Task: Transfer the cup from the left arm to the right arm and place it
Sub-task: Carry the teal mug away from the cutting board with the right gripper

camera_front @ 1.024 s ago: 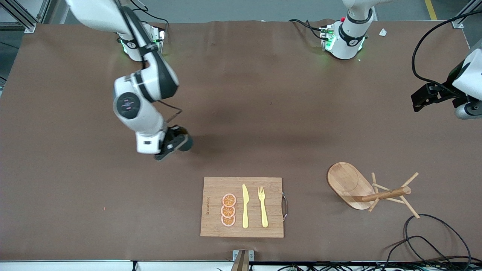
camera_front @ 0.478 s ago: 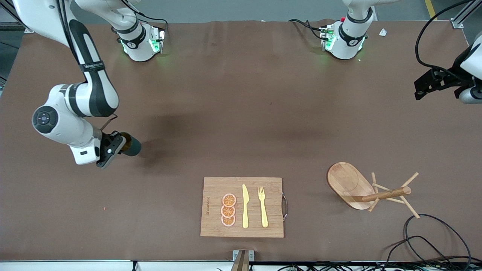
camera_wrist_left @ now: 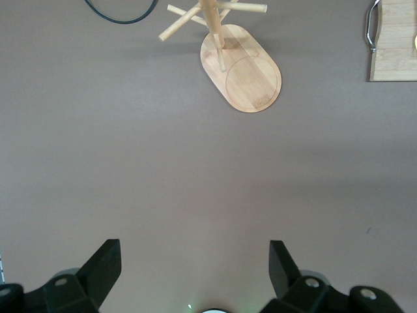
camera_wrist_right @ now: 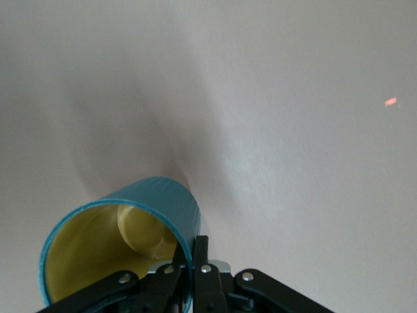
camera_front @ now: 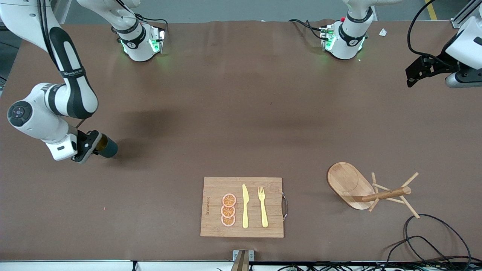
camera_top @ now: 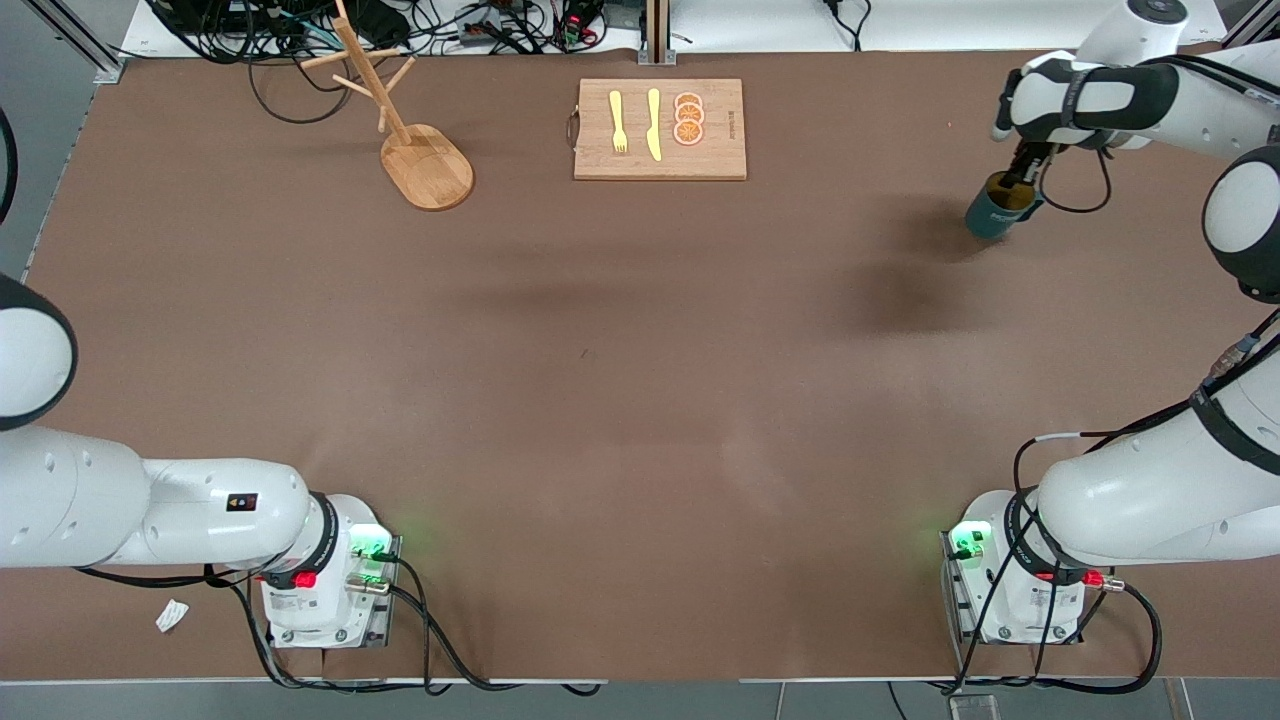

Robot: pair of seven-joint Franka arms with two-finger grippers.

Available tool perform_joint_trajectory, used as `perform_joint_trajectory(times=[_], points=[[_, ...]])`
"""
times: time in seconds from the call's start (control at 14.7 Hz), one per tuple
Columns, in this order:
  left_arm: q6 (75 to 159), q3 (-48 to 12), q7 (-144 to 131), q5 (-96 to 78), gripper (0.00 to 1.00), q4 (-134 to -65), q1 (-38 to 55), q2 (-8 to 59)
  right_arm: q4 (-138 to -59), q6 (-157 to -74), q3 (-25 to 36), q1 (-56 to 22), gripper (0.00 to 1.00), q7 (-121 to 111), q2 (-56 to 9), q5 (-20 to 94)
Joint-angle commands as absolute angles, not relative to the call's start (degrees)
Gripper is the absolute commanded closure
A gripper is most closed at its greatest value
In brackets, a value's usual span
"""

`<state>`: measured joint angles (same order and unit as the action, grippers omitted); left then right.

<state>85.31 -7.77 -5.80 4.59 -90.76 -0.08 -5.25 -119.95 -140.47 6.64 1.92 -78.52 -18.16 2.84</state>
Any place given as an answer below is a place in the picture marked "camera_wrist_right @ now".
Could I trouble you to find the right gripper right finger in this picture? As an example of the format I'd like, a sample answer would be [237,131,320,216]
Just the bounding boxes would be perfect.
[192,235,336,313]

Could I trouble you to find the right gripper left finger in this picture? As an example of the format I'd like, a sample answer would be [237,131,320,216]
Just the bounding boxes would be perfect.
[35,241,188,313]

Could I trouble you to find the teal cup with handle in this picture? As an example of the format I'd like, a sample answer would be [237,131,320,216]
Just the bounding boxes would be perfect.
[38,176,201,313]

